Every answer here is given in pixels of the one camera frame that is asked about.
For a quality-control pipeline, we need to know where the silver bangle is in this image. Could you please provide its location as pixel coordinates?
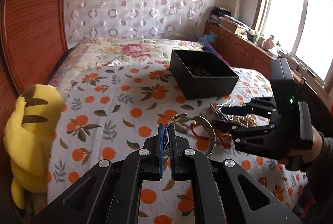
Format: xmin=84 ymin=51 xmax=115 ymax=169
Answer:
xmin=163 ymin=113 xmax=187 ymax=161
xmin=191 ymin=115 xmax=217 ymax=159

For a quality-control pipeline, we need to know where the dark wooden bead bracelet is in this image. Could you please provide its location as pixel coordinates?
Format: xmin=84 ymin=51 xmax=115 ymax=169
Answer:
xmin=192 ymin=68 xmax=211 ymax=78

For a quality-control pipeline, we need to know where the black jewelry box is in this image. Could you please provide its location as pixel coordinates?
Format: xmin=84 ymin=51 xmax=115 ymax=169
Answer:
xmin=170 ymin=49 xmax=239 ymax=100

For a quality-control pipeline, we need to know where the person's right hand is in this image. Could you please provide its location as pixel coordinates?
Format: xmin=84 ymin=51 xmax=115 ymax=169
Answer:
xmin=278 ymin=125 xmax=326 ymax=165

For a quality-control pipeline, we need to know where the wooden side cabinet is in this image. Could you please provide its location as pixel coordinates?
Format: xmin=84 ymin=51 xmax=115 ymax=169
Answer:
xmin=204 ymin=22 xmax=332 ymax=112

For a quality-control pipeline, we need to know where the orange print bedsheet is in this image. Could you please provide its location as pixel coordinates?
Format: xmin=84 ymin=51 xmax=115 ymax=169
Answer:
xmin=47 ymin=65 xmax=307 ymax=223

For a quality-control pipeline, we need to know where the dark blue blanket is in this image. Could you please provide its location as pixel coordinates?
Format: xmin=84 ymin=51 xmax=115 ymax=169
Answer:
xmin=200 ymin=41 xmax=231 ymax=67

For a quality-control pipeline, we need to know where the pink ceramic figurine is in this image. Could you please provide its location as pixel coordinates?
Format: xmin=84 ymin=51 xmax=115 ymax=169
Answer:
xmin=263 ymin=35 xmax=274 ymax=51

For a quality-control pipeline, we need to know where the teal cloth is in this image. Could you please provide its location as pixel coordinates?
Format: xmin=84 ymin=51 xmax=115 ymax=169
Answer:
xmin=198 ymin=32 xmax=218 ymax=43

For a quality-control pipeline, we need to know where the stack of books and papers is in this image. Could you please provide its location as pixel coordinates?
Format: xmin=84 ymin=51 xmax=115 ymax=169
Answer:
xmin=208 ymin=7 xmax=251 ymax=35

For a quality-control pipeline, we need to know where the window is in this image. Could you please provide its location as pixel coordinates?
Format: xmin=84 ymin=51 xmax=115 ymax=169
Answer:
xmin=252 ymin=0 xmax=332 ymax=92

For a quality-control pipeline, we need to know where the yellow plush toy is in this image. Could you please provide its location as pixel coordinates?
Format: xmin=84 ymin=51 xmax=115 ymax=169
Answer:
xmin=3 ymin=84 xmax=64 ymax=209

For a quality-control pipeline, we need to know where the floral quilt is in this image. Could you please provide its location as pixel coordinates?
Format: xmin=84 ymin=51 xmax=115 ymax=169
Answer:
xmin=48 ymin=37 xmax=204 ymax=91

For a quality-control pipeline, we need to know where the wooden wardrobe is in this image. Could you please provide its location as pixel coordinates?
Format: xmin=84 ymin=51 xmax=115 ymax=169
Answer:
xmin=0 ymin=0 xmax=71 ymax=136

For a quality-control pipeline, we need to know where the red cord bracelet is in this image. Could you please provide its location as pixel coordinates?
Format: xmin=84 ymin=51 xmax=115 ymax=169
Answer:
xmin=190 ymin=121 xmax=232 ymax=150

